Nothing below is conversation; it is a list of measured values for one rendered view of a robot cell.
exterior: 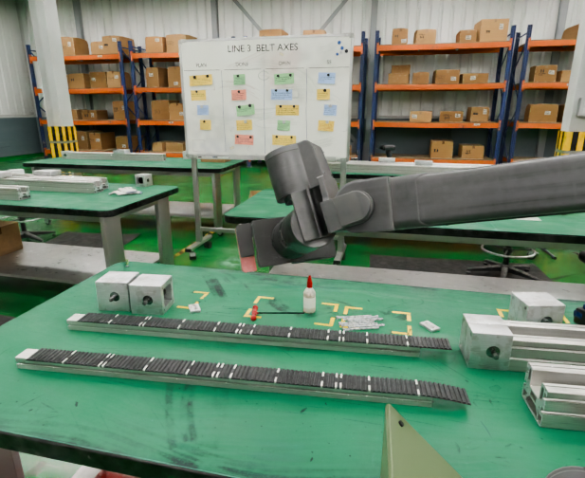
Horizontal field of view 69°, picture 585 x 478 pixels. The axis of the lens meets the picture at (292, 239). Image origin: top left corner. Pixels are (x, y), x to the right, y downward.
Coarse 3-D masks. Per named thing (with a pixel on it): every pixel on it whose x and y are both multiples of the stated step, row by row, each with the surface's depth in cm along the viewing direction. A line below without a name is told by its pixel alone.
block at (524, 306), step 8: (512, 296) 121; (520, 296) 119; (528, 296) 119; (536, 296) 119; (544, 296) 119; (552, 296) 119; (512, 304) 121; (520, 304) 117; (528, 304) 114; (536, 304) 114; (544, 304) 114; (552, 304) 114; (560, 304) 114; (512, 312) 121; (520, 312) 117; (528, 312) 114; (536, 312) 114; (544, 312) 114; (552, 312) 114; (560, 312) 114; (512, 320) 121; (520, 320) 117; (528, 320) 114; (536, 320) 114; (544, 320) 115; (552, 320) 115; (560, 320) 115
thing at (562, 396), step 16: (544, 368) 88; (560, 368) 88; (576, 368) 88; (528, 384) 89; (544, 384) 82; (560, 384) 82; (576, 384) 87; (528, 400) 90; (544, 400) 82; (560, 400) 82; (576, 400) 81; (544, 416) 82; (560, 416) 82; (576, 416) 81
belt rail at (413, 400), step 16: (32, 352) 103; (32, 368) 101; (48, 368) 101; (64, 368) 100; (80, 368) 100; (96, 368) 99; (112, 368) 98; (192, 384) 96; (208, 384) 95; (224, 384) 95; (240, 384) 94; (256, 384) 94; (272, 384) 93; (368, 400) 90; (384, 400) 90; (400, 400) 89; (416, 400) 89
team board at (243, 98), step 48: (192, 48) 365; (240, 48) 356; (288, 48) 347; (336, 48) 339; (192, 96) 377; (240, 96) 367; (288, 96) 358; (336, 96) 349; (192, 144) 390; (240, 144) 379; (336, 144) 360
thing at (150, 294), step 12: (144, 276) 133; (156, 276) 133; (168, 276) 133; (132, 288) 127; (144, 288) 127; (156, 288) 126; (168, 288) 134; (132, 300) 128; (144, 300) 128; (156, 300) 127; (168, 300) 135; (132, 312) 129; (144, 312) 129; (156, 312) 128
